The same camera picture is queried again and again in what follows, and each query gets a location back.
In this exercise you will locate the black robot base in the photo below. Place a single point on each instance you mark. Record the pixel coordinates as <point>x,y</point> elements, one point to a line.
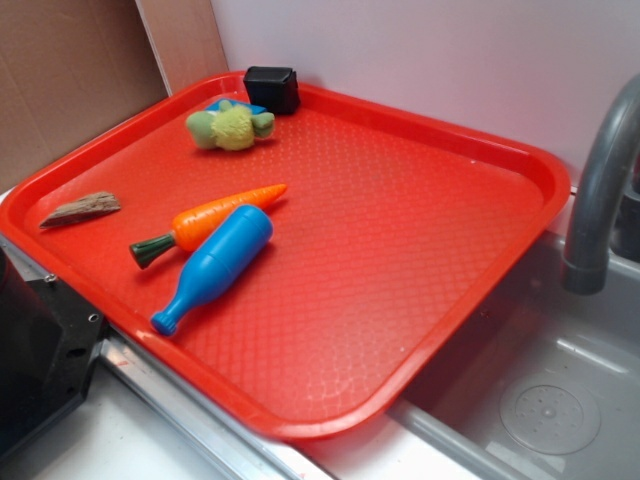
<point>50,340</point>

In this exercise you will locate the brown wood chip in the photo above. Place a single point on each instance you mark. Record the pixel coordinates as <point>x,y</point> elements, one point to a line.
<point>88,207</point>

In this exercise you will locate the red plastic tray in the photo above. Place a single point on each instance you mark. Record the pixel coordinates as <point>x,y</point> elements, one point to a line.
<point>394,227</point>

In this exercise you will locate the blue toy bottle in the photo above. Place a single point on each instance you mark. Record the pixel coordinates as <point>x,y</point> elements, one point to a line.
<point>216,264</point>

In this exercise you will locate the orange toy carrot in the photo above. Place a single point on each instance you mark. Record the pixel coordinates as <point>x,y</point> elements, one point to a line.
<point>192,227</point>

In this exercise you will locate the green plush toy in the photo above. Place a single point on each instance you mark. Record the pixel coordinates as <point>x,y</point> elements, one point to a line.
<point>230,129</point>

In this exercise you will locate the blue flat piece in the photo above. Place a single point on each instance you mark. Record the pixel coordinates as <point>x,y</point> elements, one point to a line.
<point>216,106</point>

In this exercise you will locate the black plastic box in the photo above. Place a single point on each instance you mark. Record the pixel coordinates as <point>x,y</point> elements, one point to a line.
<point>274,88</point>

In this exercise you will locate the grey toy sink basin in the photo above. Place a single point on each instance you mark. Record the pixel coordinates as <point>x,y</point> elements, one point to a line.
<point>538,383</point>

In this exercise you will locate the grey toy faucet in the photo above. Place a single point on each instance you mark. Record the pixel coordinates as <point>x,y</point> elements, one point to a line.
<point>605,213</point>

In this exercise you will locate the brown cardboard panel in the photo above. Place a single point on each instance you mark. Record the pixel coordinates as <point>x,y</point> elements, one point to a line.
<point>71,70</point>

